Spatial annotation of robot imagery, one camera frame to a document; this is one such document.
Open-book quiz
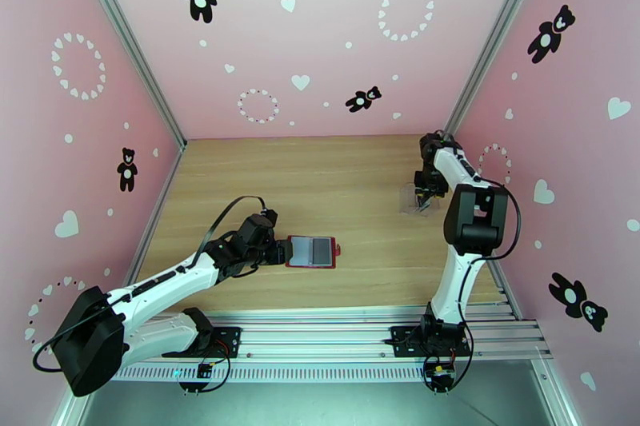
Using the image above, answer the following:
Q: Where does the perforated metal strip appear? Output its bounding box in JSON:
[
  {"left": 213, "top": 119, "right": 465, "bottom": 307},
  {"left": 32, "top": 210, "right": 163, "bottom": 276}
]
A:
[{"left": 110, "top": 364, "right": 434, "bottom": 384}]

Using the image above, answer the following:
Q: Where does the circuit board with yellow plug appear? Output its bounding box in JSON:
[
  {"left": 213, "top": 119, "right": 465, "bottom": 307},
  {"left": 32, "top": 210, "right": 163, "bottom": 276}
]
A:
[{"left": 429, "top": 363, "right": 455, "bottom": 391}]

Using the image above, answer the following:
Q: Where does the red leather card holder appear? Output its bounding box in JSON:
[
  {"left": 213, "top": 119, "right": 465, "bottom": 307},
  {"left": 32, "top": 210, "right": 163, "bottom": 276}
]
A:
[{"left": 285, "top": 234, "right": 343, "bottom": 271}]

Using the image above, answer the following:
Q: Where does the aluminium table edge rail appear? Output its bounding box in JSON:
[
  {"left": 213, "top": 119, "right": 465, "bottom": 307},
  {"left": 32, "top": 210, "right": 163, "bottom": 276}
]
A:
[
  {"left": 122, "top": 141, "right": 187, "bottom": 291},
  {"left": 487, "top": 257, "right": 523, "bottom": 323}
]

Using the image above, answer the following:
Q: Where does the wide aluminium base rail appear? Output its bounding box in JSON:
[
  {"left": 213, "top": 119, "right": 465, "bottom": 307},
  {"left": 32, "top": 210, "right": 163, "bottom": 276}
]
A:
[{"left": 119, "top": 307, "right": 554, "bottom": 360}]

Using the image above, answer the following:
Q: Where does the aluminium frame post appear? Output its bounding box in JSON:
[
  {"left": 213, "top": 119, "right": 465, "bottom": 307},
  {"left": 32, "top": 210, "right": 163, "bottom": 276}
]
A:
[
  {"left": 67, "top": 0, "right": 189, "bottom": 153},
  {"left": 438, "top": 0, "right": 551, "bottom": 149}
]

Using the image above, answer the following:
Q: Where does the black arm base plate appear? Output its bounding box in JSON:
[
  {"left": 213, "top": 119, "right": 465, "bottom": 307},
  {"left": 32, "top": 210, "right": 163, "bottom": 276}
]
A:
[
  {"left": 162, "top": 325, "right": 243, "bottom": 359},
  {"left": 389, "top": 325, "right": 474, "bottom": 359}
]

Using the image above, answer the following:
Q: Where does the black teddy bear sticker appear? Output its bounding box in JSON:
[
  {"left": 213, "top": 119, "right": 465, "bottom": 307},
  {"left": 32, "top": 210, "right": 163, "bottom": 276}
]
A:
[
  {"left": 527, "top": 3, "right": 577, "bottom": 65},
  {"left": 116, "top": 147, "right": 139, "bottom": 193},
  {"left": 548, "top": 272, "right": 589, "bottom": 319}
]

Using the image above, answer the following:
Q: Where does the clear acrylic card box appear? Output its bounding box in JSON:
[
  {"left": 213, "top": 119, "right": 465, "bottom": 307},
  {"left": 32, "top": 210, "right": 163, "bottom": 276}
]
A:
[{"left": 398, "top": 182, "right": 442, "bottom": 216}]

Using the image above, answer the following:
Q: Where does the dark grey credit card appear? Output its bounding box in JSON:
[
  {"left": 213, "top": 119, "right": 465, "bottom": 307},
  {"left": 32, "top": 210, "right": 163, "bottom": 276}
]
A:
[{"left": 310, "top": 237, "right": 334, "bottom": 267}]

